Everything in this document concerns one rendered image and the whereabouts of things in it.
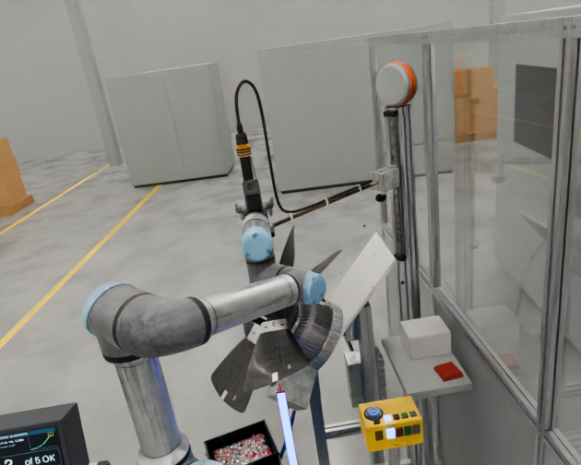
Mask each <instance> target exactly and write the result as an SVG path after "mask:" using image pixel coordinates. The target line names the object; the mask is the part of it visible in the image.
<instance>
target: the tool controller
mask: <svg viewBox="0 0 581 465"><path fill-rule="evenodd" d="M11 455H17V457H18V465H89V454H88V451H87V446H86V441H85V436H84V433H83V428H82V423H81V420H80V415H79V410H78V406H77V403H76V402H73V403H67V404H62V405H56V406H51V407H45V408H39V409H34V410H28V411H18V412H12V413H7V414H1V415H0V457H5V456H11Z"/></svg>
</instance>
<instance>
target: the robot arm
mask: <svg viewBox="0 0 581 465"><path fill-rule="evenodd" d="M243 193H244V199H245V202H243V201H242V200H241V199H239V200H238V201H237V202H236V203H235V205H234V207H235V211H236V213H238V214H240V218H241V220H242V221H243V224H242V239H241V247H242V250H243V253H244V257H245V261H246V266H247V271H248V276H249V284H248V285H244V286H242V287H238V288H235V289H232V290H228V291H226V292H220V293H217V294H213V295H210V296H208V297H204V298H201V299H199V298H198V297H196V296H189V297H185V298H182V299H170V298H164V297H160V296H158V295H155V294H153V293H150V292H146V291H143V290H140V289H138V288H136V287H135V286H133V285H132V284H129V283H122V282H117V281H114V282H109V283H105V284H103V285H101V286H100V287H99V288H97V289H96V290H95V291H94V292H93V293H92V294H91V295H90V296H89V298H88V300H87V301H86V302H85V304H84V306H83V310H82V321H83V324H84V326H85V328H86V329H87V331H88V332H89V333H90V334H92V335H94V336H96V338H97V340H98V343H99V345H100V348H101V353H102V356H103V359H104V360H105V361H106V362H107V363H109V364H114V366H115V369H116V372H117V375H118V377H119V380H120V383H121V386H122V390H123V392H124V397H125V400H126V403H127V406H128V409H129V411H130V415H131V418H132V421H133V424H134V427H135V429H136V434H137V437H138V440H139V444H140V446H141V448H140V449H139V450H138V453H137V462H136V463H135V465H222V464H221V463H219V462H217V461H215V460H210V459H208V460H207V461H206V462H204V461H203V460H199V459H197V458H196V457H195V456H194V454H193V452H192V449H191V446H190V442H189V439H188V436H187V435H186V434H185V433H183V432H181V431H179V429H178V425H177V422H176V419H175V415H174V412H173V408H172V403H171V400H170V396H169V392H168V389H167V386H166V383H165V379H164V375H163V373H162V369H161V366H160V360H159V357H163V356H168V355H173V354H176V353H180V352H185V351H188V350H191V349H194V348H196V347H199V346H201V345H204V344H206V343H207V342H208V341H209V340H210V338H211V336H212V335H215V334H218V333H220V332H222V331H224V330H227V329H230V328H234V327H237V326H239V325H241V324H244V323H246V322H249V321H251V320H254V319H257V318H259V317H261V316H265V315H268V314H271V313H273V312H276V311H278V310H280V309H283V308H285V307H288V306H291V305H293V304H297V303H300V302H303V303H305V304H318V303H319V302H321V300H322V299H323V297H324V295H325V293H326V281H325V279H324V277H323V276H322V275H320V274H318V273H314V272H312V271H311V270H309V271H308V270H304V269H300V268H294V267H289V266H285V265H281V264H278V263H276V259H275V253H274V248H273V239H272V236H271V229H273V227H272V225H271V226H270V225H269V220H268V215H267V213H269V216H270V217H271V216H272V214H273V211H272V208H273V207H274V202H273V197H271V196H270V195H266V197H265V199H263V200H262V197H261V192H260V186H259V182H258V180H257V179H254V180H249V181H243Z"/></svg>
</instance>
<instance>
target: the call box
mask: <svg viewBox="0 0 581 465"><path fill-rule="evenodd" d="M373 406H374V407H376V406H377V407H378V408H379V409H380V411H381V415H380V417H378V418H379V420H380V423H379V424H374V421H373V419H372V418H369V417H368V416H367V413H366V411H367V408H370V407H373ZM410 411H415V412H416V413H417V416H416V417H410V415H409V412H410ZM402 412H406V413H407V414H408V416H409V418H405V419H402V416H401V413H402ZM397 413H398V414H399V417H400V420H394V418H393V416H392V415H393V414H397ZM359 415H360V423H361V429H362V434H363V438H364V441H365V444H366V447H367V450H368V452H374V451H379V450H385V449H390V448H395V447H405V446H410V445H416V444H421V443H423V434H422V418H421V415H420V413H419V411H418V409H417V407H416V405H415V403H414V401H413V399H412V397H411V396H406V397H401V398H395V399H385V400H379V401H374V402H368V403H363V404H359ZM386 415H390V416H391V419H392V421H389V422H386V421H385V418H384V416H386ZM413 424H420V425H421V433H420V434H416V435H414V434H412V435H404V436H401V437H395V438H389V439H387V434H386V429H392V428H394V429H395V428H398V427H403V433H404V426H408V425H411V428H412V425H413ZM381 430H383V436H384V440H379V441H376V440H375V433H374V432H375V431H381Z"/></svg>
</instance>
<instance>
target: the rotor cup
mask: <svg viewBox="0 0 581 465"><path fill-rule="evenodd" d="M297 311H298V306H297V304H293V305H291V306H288V307H285V308H283V309H280V310H278V311H276V312H273V313H271V314H268V315H265V316H264V317H266V318H267V320H265V319H264V318H262V317H259V318H257V319H254V320H251V322H252V323H254V324H257V325H258V326H260V327H261V324H262V323H263V322H267V321H273V320H279V319H286V320H287V325H288V329H291V327H292V325H293V323H294V320H295V318H296V315H297Z"/></svg>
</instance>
